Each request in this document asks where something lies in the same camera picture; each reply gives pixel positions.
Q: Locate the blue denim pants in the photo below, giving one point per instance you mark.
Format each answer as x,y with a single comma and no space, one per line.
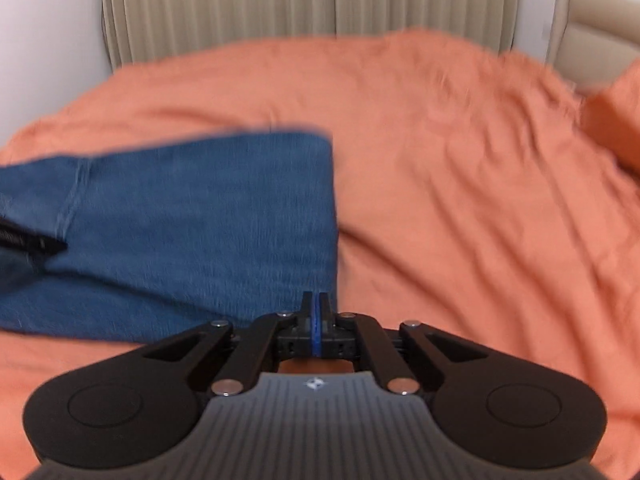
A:
200,220

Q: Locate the orange pillow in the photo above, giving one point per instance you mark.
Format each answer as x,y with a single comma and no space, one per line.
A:
617,115

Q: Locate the orange bed sheet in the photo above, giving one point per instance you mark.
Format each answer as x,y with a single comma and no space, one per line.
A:
450,210

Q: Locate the beige padded headboard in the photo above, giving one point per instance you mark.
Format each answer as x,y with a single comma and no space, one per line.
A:
590,40

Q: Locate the beige pleated curtain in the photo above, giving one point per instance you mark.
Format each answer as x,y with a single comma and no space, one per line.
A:
220,10
425,0

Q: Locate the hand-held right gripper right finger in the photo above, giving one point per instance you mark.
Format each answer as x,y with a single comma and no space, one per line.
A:
324,312

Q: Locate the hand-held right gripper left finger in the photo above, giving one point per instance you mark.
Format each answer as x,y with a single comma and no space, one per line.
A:
309,310

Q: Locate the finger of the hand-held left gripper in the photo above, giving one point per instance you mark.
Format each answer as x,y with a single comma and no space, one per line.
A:
30,245

